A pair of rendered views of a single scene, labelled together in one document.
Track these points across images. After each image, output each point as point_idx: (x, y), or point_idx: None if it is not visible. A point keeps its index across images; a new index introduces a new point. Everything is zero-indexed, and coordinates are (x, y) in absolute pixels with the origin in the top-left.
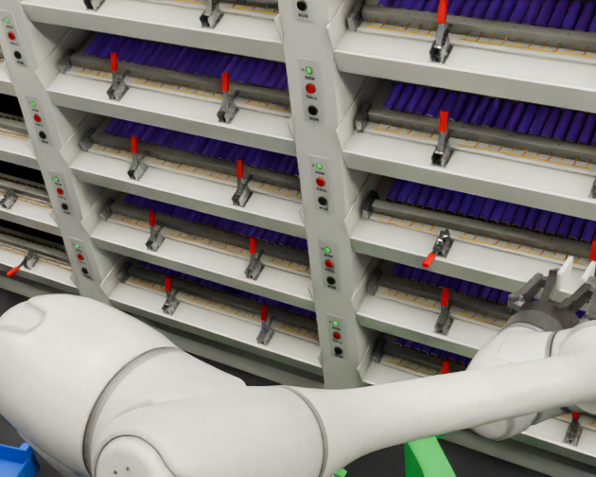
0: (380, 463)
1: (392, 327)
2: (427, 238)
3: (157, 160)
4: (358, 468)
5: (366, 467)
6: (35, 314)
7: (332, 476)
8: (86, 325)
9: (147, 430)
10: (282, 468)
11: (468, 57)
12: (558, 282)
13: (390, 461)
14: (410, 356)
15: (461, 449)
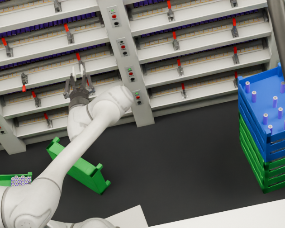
0: (40, 160)
1: (19, 114)
2: (16, 78)
3: None
4: (33, 168)
5: (36, 165)
6: None
7: (27, 177)
8: None
9: (23, 211)
10: (54, 198)
11: (3, 19)
12: (74, 78)
13: (43, 158)
14: (29, 117)
15: (64, 137)
